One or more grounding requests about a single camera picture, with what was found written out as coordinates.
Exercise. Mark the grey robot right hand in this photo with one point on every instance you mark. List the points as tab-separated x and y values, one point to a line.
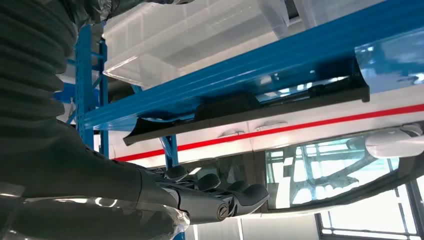
82	185

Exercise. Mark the large blue metal shelf rack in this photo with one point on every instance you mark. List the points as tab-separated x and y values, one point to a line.
265	63

